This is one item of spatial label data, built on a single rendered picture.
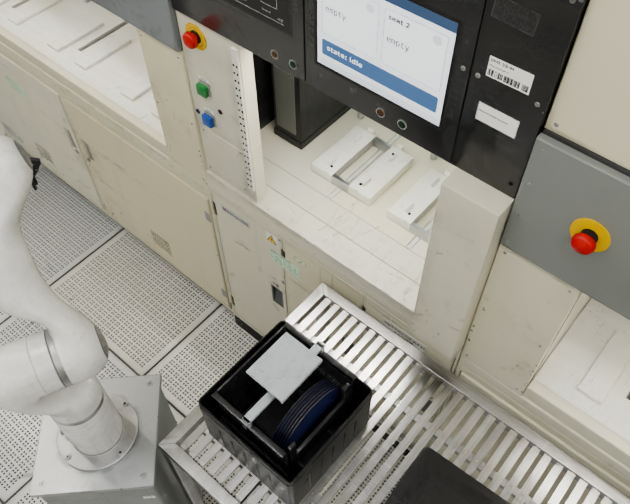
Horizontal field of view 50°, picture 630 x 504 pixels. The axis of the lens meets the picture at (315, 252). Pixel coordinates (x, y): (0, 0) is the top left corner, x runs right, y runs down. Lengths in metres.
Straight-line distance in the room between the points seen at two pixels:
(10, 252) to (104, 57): 1.30
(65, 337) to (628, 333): 1.27
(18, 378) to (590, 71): 1.09
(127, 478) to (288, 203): 0.81
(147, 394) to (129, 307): 1.10
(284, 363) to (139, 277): 1.59
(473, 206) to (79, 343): 0.76
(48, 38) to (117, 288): 0.98
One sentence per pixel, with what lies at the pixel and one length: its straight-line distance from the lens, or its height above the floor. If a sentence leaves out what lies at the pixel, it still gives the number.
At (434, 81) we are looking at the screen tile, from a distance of 1.18.
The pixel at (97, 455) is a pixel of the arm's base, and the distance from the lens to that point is 1.70.
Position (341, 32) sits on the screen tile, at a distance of 1.27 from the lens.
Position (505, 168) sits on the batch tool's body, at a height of 1.46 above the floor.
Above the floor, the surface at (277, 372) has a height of 1.08.
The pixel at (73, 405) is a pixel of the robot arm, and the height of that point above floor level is 1.02.
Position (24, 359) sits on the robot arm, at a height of 1.18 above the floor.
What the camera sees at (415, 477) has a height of 0.86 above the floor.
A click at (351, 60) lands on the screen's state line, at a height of 1.51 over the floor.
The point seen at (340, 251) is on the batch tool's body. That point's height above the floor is 0.87.
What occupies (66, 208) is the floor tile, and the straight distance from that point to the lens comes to 3.21.
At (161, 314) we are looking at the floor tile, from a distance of 2.76.
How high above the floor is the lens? 2.30
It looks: 54 degrees down
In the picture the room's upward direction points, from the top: 1 degrees counter-clockwise
